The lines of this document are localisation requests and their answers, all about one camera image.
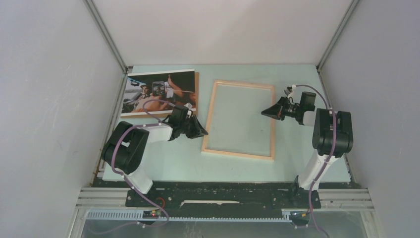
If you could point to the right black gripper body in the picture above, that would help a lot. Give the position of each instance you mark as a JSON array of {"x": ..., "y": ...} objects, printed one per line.
[{"x": 291, "y": 109}]

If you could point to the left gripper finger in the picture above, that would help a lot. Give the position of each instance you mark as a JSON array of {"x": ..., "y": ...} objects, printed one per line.
[
  {"x": 193, "y": 120},
  {"x": 195, "y": 131}
]

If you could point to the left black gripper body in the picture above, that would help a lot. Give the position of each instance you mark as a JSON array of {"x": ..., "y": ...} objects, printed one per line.
[{"x": 186, "y": 126}]

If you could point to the printed photo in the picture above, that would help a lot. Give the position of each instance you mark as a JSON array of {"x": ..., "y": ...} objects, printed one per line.
[{"x": 154, "y": 88}]

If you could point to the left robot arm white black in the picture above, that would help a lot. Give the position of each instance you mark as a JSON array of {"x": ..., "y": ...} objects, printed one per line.
[{"x": 125, "y": 148}]

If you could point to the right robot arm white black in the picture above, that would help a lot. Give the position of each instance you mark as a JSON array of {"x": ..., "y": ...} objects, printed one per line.
[{"x": 332, "y": 134}]

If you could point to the brown backing board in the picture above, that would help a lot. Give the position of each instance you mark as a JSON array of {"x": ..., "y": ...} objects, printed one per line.
[{"x": 197, "y": 92}]

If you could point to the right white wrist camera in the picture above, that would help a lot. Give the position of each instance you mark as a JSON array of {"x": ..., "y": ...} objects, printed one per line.
[{"x": 289, "y": 91}]

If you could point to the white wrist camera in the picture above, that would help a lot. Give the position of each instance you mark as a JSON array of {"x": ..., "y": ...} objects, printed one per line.
[
  {"x": 289, "y": 91},
  {"x": 189, "y": 106}
]

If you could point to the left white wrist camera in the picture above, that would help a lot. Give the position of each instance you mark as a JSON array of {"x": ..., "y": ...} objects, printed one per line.
[{"x": 189, "y": 106}]

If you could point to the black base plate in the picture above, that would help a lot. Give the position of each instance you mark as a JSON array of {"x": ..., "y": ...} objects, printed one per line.
[{"x": 225, "y": 200}]

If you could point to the aluminium rail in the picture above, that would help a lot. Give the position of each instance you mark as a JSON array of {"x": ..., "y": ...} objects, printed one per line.
[{"x": 357, "y": 200}]

